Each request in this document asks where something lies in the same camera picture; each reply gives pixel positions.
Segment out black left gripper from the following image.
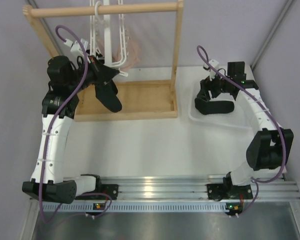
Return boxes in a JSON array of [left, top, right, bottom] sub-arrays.
[[67, 54, 118, 93]]

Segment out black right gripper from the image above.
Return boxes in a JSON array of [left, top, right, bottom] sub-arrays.
[[196, 70, 232, 102]]

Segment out white plastic clip hanger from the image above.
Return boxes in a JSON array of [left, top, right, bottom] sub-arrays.
[[89, 0, 129, 77]]

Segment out pink sock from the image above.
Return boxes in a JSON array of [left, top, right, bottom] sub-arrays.
[[119, 37, 141, 72]]

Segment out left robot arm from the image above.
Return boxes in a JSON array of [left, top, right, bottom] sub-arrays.
[[22, 55, 122, 204]]

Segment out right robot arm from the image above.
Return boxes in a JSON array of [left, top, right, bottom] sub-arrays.
[[194, 60, 294, 199]]

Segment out white plastic basket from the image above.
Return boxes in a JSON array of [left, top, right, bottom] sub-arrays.
[[187, 81, 252, 130]]

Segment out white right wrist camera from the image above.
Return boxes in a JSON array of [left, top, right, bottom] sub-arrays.
[[203, 59, 220, 78]]

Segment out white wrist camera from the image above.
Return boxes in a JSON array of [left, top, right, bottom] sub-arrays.
[[203, 59, 220, 78], [63, 38, 89, 57]]

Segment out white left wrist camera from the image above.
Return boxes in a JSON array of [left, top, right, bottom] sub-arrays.
[[63, 38, 89, 57]]

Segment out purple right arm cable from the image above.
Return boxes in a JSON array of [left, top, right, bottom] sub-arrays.
[[196, 44, 288, 218]]

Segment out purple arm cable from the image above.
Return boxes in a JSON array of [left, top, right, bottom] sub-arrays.
[[39, 24, 113, 224], [196, 44, 288, 218]]

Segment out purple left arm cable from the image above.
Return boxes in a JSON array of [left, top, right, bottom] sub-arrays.
[[39, 24, 113, 224]]

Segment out wooden drying rack frame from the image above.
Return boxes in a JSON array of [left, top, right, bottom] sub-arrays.
[[22, 0, 184, 122]]

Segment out aluminium mounting rail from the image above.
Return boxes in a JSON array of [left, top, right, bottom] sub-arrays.
[[43, 176, 300, 215]]

